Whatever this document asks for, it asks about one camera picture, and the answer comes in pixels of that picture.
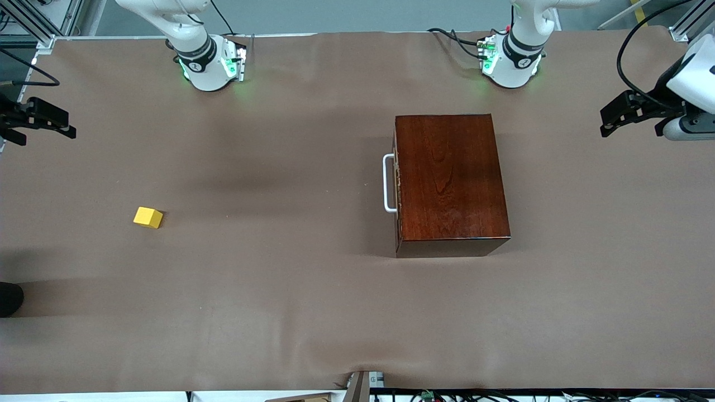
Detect yellow wooden block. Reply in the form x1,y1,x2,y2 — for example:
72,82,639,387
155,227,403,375
133,207,164,229

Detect wooden drawer with white handle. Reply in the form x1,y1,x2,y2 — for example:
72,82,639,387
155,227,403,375
383,117,404,255

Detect dark brown wooden cabinet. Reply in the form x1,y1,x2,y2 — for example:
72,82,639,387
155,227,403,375
394,113,512,259

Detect black ribbed round object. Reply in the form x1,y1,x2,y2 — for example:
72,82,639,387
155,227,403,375
0,282,25,318

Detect brown table cloth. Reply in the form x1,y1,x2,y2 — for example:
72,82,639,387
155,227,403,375
0,25,715,393

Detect brown cardboard piece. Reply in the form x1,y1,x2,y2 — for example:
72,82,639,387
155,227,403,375
265,393,333,402

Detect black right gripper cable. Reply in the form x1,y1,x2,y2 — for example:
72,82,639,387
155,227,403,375
0,47,60,88

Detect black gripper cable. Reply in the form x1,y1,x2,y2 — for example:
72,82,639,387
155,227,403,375
616,0,696,108
0,47,60,88

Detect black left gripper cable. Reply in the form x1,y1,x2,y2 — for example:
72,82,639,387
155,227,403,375
616,0,696,108

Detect aluminium frame profile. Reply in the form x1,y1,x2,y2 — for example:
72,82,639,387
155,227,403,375
67,0,107,37
0,0,56,49
669,0,715,43

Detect black left arm base cable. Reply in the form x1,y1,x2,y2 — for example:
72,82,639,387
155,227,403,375
427,27,492,60

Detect black arm base cable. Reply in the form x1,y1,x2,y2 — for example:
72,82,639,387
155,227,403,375
427,27,492,60
209,0,236,36

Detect black right arm base cable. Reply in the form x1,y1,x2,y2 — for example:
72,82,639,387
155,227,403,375
209,0,236,36

